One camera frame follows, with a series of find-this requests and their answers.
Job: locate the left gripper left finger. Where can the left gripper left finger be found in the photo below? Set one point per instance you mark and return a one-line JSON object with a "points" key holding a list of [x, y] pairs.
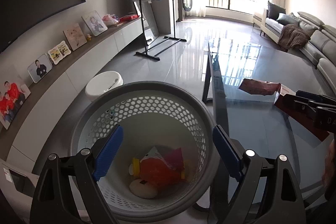
{"points": [[53, 200]]}

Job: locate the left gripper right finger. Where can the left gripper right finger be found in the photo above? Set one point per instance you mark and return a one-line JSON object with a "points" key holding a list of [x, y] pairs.
{"points": [[281, 200]]}

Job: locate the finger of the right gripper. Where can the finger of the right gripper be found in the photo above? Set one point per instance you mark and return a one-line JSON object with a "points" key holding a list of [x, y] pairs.
{"points": [[306, 97], [322, 116]]}

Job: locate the red cardboard box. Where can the red cardboard box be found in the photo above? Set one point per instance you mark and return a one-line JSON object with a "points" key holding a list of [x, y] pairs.
{"points": [[279, 103]]}

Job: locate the brown snack bag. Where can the brown snack bag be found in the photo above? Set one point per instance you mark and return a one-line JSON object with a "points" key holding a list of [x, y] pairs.
{"points": [[256, 87]]}

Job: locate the red plastic bag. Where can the red plastic bag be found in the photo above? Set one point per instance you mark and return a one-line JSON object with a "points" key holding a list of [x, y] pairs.
{"points": [[157, 173]]}

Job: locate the light blue wet wipes pack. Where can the light blue wet wipes pack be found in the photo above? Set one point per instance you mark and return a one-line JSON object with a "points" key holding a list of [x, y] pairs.
{"points": [[154, 154]]}

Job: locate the cardboard box on floor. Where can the cardboard box on floor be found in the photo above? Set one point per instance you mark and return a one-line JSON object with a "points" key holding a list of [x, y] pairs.
{"points": [[17, 185]]}

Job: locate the grey sectional sofa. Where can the grey sectional sofa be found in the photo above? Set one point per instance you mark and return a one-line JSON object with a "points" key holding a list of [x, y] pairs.
{"points": [[319, 50]]}

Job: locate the brown throw blanket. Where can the brown throw blanket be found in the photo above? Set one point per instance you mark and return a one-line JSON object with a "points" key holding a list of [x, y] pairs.
{"points": [[292, 37]]}

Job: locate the white low tv cabinet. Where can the white low tv cabinet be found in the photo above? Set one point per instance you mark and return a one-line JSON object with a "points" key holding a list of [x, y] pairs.
{"points": [[23, 141]]}

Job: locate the beige fuzzy ball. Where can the beige fuzzy ball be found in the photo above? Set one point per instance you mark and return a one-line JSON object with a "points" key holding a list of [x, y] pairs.
{"points": [[143, 189]]}

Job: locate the pink plastic mesh fan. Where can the pink plastic mesh fan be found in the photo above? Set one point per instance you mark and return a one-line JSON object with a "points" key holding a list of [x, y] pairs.
{"points": [[174, 159]]}

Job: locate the grey perforated laundry basket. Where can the grey perforated laundry basket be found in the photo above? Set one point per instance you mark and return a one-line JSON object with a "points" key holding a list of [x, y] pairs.
{"points": [[157, 115]]}

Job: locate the dark grey cushion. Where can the dark grey cushion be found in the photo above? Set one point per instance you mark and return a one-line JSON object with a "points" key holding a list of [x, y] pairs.
{"points": [[274, 11]]}

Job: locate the family photo in red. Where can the family photo in red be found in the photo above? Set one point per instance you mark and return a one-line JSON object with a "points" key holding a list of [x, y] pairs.
{"points": [[14, 93]]}

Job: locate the white plastic stool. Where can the white plastic stool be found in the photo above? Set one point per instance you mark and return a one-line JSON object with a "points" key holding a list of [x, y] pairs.
{"points": [[102, 83]]}

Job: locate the baby photo canvas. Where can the baby photo canvas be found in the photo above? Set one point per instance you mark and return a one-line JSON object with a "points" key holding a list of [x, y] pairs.
{"points": [[75, 36]]}

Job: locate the black clothes rack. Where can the black clothes rack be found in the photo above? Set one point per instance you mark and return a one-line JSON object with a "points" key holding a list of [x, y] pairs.
{"points": [[163, 14]]}

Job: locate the washing machine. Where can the washing machine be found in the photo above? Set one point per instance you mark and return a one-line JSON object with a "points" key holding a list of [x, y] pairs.
{"points": [[183, 8]]}

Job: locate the pink bag on cabinet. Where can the pink bag on cabinet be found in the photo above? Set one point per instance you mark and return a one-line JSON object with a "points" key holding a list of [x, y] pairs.
{"points": [[110, 20]]}

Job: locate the red item on cabinet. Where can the red item on cabinet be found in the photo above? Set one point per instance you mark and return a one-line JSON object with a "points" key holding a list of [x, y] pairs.
{"points": [[128, 18]]}

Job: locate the yellow plastic ring bowl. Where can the yellow plastic ring bowl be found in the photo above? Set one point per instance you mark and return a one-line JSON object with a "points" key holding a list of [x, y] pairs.
{"points": [[135, 167]]}

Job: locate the man portrait photo frame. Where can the man portrait photo frame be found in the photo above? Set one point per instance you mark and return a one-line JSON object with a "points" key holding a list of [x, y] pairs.
{"points": [[39, 68]]}

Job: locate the white scalloped photo frame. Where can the white scalloped photo frame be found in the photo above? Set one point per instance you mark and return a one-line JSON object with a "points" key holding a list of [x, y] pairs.
{"points": [[59, 52]]}

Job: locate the child portrait photo frame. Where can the child portrait photo frame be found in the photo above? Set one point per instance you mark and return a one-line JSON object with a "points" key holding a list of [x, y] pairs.
{"points": [[94, 23]]}

